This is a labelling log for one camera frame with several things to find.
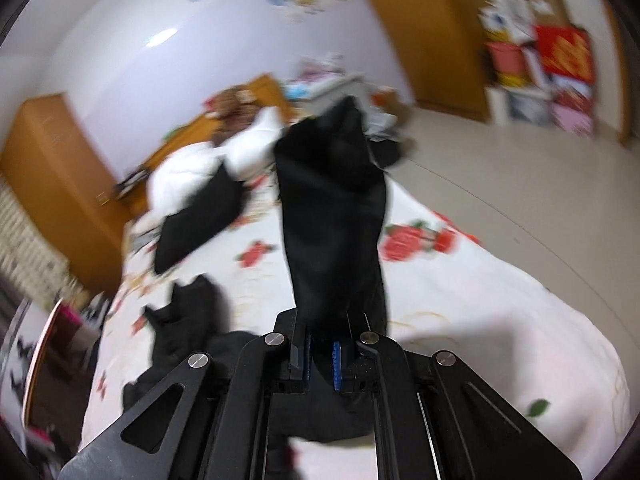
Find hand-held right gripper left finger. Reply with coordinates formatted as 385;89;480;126
57;310;313;480

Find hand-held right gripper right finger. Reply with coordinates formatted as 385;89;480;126
332;310;583;480

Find black pants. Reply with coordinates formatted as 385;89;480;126
122;95;407;480

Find bed with floral sheet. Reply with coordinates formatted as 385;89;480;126
77;170;631;480

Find black pillow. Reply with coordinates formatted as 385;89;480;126
152;160;251;276

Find white duvet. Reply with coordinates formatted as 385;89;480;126
145;107;286;221

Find desk with pink edge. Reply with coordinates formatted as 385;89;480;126
20;300;101;441

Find brown teddy bear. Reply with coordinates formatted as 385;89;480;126
205;87;261;146

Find white nightstand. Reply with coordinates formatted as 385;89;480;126
285;72;366;121

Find wooden headboard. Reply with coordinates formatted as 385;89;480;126
135;74;296;176

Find pile of toiletries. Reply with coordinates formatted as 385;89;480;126
295;55;346;86

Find patterned curtain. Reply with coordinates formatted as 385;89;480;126
0;180;68;321

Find wooden wardrobe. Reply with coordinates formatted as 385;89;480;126
0;92;136;301

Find wooden door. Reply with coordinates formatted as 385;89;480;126
347;0;491;123

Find stack of colourful boxes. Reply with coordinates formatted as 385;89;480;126
480;0;601;138

